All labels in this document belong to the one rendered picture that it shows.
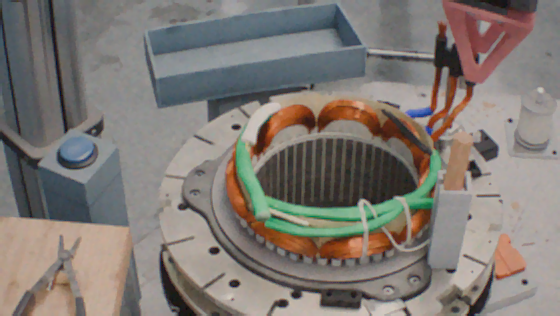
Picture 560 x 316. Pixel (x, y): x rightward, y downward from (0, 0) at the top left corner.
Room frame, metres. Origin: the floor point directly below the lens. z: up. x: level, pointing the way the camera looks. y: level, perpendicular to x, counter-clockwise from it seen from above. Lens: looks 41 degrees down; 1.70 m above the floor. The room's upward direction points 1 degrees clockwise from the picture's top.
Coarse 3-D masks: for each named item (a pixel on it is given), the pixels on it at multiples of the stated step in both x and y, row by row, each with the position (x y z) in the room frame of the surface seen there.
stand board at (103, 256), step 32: (0, 224) 0.63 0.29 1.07; (32, 224) 0.63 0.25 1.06; (64, 224) 0.63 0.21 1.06; (0, 256) 0.58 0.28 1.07; (32, 256) 0.59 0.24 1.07; (96, 256) 0.59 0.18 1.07; (128, 256) 0.61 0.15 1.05; (0, 288) 0.54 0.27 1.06; (64, 288) 0.55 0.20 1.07; (96, 288) 0.55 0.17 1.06
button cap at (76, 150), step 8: (64, 144) 0.78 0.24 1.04; (72, 144) 0.78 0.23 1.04; (80, 144) 0.78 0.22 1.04; (88, 144) 0.78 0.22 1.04; (64, 152) 0.76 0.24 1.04; (72, 152) 0.76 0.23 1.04; (80, 152) 0.76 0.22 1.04; (88, 152) 0.77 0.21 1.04; (64, 160) 0.76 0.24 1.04; (72, 160) 0.75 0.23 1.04; (80, 160) 0.76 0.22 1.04
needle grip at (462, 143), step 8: (456, 136) 0.57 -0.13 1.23; (464, 136) 0.57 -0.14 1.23; (456, 144) 0.57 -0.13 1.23; (464, 144) 0.56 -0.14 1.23; (472, 144) 0.57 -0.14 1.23; (456, 152) 0.56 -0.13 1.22; (464, 152) 0.56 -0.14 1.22; (456, 160) 0.56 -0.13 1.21; (464, 160) 0.56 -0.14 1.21; (448, 168) 0.57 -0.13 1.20; (456, 168) 0.56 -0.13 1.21; (464, 168) 0.56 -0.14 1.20; (448, 176) 0.57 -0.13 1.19; (456, 176) 0.56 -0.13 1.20; (464, 176) 0.56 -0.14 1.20; (448, 184) 0.56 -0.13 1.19; (456, 184) 0.56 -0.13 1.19
